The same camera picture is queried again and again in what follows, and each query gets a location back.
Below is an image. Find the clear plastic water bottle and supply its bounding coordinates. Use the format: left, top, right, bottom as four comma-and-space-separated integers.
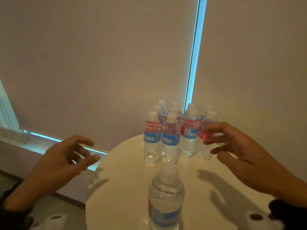
147, 161, 185, 230

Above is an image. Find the person's left forearm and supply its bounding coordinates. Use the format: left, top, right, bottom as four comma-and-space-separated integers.
4, 173, 52, 212

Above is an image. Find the narrow beige roller blind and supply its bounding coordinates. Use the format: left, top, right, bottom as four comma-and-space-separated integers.
192, 0, 307, 182

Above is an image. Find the person's right hand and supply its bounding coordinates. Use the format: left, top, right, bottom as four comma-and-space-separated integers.
201, 122, 289, 197

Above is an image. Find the black sleeve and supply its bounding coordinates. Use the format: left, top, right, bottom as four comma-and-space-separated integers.
0, 183, 34, 230
269, 199, 307, 230

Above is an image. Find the person's right forearm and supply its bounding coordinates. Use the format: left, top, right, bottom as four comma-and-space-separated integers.
272, 171, 307, 209

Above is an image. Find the blind bead chain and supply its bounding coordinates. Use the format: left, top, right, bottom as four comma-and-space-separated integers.
183, 0, 202, 111

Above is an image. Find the person's left hand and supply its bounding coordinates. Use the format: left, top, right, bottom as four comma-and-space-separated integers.
26, 135, 101, 197

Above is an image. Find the window sill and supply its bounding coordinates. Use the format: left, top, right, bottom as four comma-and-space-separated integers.
0, 128, 108, 171

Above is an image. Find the white ribbed panel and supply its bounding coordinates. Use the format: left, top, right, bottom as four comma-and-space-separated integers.
0, 80, 21, 131

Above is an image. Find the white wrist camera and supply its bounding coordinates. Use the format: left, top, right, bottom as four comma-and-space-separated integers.
245, 210, 286, 230
28, 213, 68, 230

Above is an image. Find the cluster of labelled water bottles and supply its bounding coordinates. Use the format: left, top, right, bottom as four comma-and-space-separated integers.
143, 100, 219, 164

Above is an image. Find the wide beige roller blind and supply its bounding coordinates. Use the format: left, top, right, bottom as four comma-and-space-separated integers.
0, 0, 199, 153

